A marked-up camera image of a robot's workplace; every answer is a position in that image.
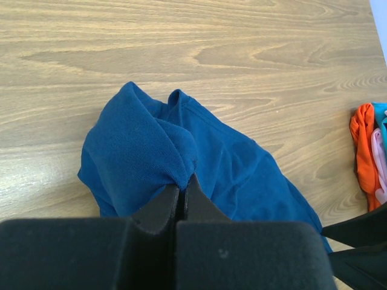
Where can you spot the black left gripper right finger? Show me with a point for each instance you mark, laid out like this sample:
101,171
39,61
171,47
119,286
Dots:
214,252

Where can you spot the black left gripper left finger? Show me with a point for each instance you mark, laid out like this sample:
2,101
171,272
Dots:
92,253

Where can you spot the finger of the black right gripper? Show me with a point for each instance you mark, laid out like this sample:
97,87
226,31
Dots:
368,229
361,268

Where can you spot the blue t-shirt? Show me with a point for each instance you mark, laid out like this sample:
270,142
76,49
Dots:
140,145

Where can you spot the pink folded t-shirt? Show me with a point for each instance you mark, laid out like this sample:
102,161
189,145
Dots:
379,157

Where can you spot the orange folded t-shirt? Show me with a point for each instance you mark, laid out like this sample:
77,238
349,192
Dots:
361,128

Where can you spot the teal folded t-shirt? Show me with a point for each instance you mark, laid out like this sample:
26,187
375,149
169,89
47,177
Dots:
380,116

